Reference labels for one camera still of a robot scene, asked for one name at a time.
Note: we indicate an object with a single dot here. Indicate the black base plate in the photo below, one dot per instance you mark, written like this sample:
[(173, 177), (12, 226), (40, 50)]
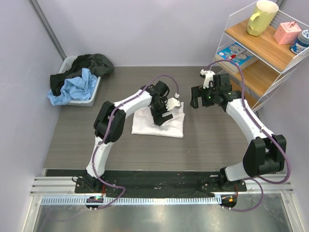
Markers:
[(164, 181)]

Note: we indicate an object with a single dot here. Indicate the blue white book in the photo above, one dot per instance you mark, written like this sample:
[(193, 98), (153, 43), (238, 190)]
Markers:
[(237, 54)]

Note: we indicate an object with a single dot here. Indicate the light blue shirt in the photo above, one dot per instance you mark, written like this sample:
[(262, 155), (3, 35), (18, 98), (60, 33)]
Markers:
[(78, 91)]

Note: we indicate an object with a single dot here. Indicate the aluminium rail frame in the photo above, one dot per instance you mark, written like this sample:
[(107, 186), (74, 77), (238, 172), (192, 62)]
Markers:
[(266, 206)]

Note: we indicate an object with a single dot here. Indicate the yellow green mug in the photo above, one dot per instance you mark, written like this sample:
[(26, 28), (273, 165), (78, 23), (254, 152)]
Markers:
[(263, 14)]

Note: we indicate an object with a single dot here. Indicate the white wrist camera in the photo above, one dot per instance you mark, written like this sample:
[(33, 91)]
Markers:
[(173, 103), (207, 75)]

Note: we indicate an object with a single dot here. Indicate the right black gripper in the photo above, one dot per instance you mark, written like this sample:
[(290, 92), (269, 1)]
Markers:
[(199, 91)]

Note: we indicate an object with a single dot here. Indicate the white long sleeve shirt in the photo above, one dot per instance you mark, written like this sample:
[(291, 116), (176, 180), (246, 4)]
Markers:
[(143, 123)]

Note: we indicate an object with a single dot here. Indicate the white slotted cable duct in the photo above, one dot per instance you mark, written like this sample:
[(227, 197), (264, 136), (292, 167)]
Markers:
[(87, 200)]

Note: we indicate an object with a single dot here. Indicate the pink cube box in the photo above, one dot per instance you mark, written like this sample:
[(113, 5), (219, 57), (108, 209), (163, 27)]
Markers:
[(287, 32)]

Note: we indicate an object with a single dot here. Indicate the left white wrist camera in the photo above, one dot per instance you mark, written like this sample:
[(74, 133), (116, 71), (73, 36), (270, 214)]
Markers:
[(173, 103)]

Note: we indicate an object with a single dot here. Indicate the blue white tin can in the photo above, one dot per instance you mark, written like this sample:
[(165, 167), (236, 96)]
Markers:
[(300, 43)]

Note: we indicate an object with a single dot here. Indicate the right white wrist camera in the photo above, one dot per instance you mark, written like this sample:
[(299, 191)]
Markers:
[(207, 75)]

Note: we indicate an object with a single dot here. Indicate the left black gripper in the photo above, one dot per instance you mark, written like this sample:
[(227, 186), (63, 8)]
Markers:
[(158, 119)]

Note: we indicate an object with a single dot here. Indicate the black shirt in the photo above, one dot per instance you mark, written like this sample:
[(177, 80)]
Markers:
[(98, 64)]

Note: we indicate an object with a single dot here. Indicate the white wire wooden shelf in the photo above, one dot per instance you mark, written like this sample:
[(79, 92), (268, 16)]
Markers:
[(275, 63)]

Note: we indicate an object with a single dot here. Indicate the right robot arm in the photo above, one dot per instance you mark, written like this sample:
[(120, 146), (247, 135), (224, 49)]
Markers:
[(264, 152)]

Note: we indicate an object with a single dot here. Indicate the grey plastic basket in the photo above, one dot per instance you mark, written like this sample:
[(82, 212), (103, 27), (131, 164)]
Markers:
[(75, 84)]

